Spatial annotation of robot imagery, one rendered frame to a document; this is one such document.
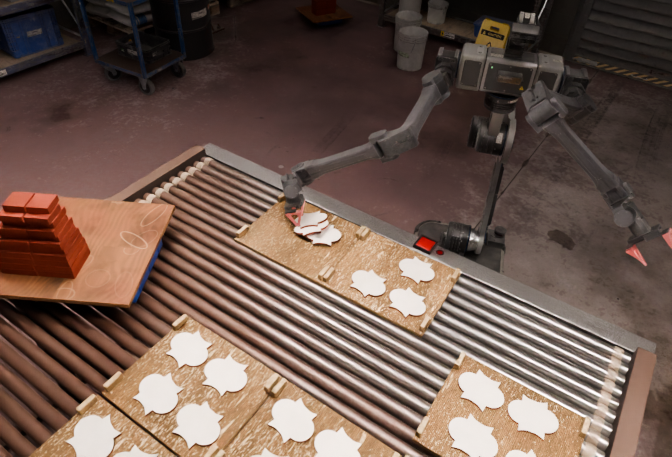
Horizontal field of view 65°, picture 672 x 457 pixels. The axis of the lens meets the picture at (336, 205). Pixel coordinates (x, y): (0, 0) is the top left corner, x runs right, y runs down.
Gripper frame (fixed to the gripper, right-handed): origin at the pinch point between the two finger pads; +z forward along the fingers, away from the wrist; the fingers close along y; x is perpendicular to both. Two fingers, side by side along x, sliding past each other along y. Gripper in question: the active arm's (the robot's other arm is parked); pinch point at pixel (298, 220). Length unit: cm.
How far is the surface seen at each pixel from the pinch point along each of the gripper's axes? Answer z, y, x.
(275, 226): 0.1, -2.5, 9.5
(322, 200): 1.9, 19.3, -7.4
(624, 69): 79, 386, -271
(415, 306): 21, -37, -43
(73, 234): -30, -45, 63
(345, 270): 12.2, -22.6, -18.6
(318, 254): 7.9, -15.7, -8.3
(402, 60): 22, 360, -49
